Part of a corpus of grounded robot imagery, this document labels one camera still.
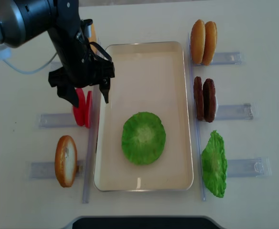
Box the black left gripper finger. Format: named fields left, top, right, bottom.
left=99, top=77, right=110, bottom=104
left=48, top=68, right=79, bottom=107

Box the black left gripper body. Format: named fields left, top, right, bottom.
left=48, top=9, right=115, bottom=88

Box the red tomato slice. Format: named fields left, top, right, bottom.
left=85, top=91, right=92, bottom=129
left=73, top=88, right=86, bottom=126

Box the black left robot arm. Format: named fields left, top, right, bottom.
left=0, top=0, right=115, bottom=107

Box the clear holder under cheese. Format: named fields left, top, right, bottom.
left=49, top=62, right=63, bottom=72

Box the right yellow cheese slice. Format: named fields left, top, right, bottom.
left=88, top=23, right=97, bottom=54

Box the clear holder under tomato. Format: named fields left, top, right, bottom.
left=36, top=113, right=77, bottom=129

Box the green lettuce leaf on tray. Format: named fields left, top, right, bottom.
left=121, top=112, right=166, bottom=165

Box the white bread slice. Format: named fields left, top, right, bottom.
left=54, top=135, right=77, bottom=187

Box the left brown meat patty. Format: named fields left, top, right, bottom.
left=193, top=76, right=204, bottom=121

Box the brown meat patty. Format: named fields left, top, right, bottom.
left=203, top=78, right=216, bottom=123
left=193, top=76, right=204, bottom=121

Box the clear holder under bread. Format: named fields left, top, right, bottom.
left=26, top=160, right=85, bottom=179

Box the right brown meat patty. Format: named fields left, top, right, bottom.
left=203, top=78, right=216, bottom=123

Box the clear holder under patties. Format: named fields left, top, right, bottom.
left=215, top=103, right=259, bottom=121

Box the green lettuce leaf in holder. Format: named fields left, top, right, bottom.
left=201, top=130, right=228, bottom=198

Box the clear holder under lettuce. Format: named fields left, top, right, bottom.
left=227, top=157, right=272, bottom=178

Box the cream rectangular tray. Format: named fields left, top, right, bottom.
left=94, top=42, right=193, bottom=191

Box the left bun half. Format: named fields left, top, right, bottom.
left=190, top=19, right=205, bottom=64

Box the bun half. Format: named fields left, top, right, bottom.
left=202, top=21, right=217, bottom=66
left=190, top=19, right=205, bottom=64

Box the right bun half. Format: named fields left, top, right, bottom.
left=202, top=21, right=217, bottom=66

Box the clear holder under buns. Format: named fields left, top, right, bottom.
left=210, top=52, right=244, bottom=65

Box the black base at bottom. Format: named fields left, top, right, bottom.
left=65, top=216, right=222, bottom=229

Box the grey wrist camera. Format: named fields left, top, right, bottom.
left=81, top=19, right=93, bottom=38

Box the white cable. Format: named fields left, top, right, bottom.
left=0, top=44, right=58, bottom=74

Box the long clear right rail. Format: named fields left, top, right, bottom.
left=188, top=33, right=206, bottom=202

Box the long clear rail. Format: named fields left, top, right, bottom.
left=188, top=33, right=206, bottom=202
left=82, top=85, right=101, bottom=204

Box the long clear left rail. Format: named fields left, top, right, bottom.
left=82, top=85, right=101, bottom=204

